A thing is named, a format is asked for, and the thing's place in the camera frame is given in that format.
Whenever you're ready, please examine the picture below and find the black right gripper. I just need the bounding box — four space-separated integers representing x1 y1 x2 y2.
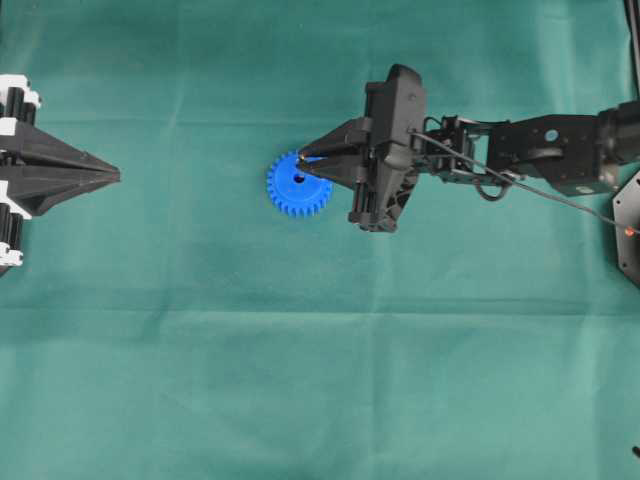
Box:
298 64 427 233

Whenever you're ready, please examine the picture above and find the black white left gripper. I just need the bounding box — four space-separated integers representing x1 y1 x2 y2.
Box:
1 74 121 273

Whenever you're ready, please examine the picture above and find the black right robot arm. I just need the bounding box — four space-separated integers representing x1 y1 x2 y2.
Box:
297 64 639 233

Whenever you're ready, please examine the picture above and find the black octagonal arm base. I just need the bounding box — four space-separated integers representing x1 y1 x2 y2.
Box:
612 172 639 287

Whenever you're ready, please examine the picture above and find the blue plastic spur gear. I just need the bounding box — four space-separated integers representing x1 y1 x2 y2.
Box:
266 150 333 218

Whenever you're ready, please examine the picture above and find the green cloth table cover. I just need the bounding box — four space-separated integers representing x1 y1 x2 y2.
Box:
1 1 639 479

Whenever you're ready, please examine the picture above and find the thin black cable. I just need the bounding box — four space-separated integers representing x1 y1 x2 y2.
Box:
408 128 621 226

